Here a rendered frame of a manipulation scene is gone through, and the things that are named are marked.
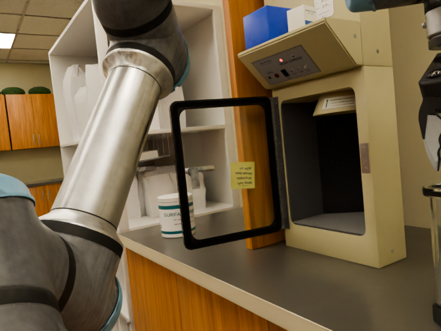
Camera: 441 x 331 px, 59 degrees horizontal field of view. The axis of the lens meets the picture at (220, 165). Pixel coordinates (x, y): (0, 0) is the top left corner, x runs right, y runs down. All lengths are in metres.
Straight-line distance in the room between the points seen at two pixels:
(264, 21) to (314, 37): 0.17
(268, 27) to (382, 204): 0.51
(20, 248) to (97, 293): 0.15
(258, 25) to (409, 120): 0.61
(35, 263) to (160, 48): 0.39
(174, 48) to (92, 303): 0.40
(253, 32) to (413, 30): 0.55
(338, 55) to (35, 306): 0.79
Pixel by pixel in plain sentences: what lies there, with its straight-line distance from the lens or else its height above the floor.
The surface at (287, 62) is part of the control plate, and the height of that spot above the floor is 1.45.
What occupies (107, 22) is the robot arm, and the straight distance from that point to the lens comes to 0.63.
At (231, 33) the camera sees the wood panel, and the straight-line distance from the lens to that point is 1.20.
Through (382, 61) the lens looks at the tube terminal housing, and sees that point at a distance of 1.03.
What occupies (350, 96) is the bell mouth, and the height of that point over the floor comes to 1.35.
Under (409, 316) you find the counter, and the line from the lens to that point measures 0.79.
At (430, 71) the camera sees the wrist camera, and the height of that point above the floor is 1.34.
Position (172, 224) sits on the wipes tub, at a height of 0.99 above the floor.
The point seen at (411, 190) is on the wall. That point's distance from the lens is 1.43.
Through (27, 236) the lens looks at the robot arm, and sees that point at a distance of 0.37.
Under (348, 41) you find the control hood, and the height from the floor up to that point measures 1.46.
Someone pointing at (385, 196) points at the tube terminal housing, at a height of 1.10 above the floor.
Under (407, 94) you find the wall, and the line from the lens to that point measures 1.41.
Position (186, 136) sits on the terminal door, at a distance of 1.05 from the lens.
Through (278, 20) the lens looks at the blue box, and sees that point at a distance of 1.07.
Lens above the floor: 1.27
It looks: 3 degrees down
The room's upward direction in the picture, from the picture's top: 6 degrees counter-clockwise
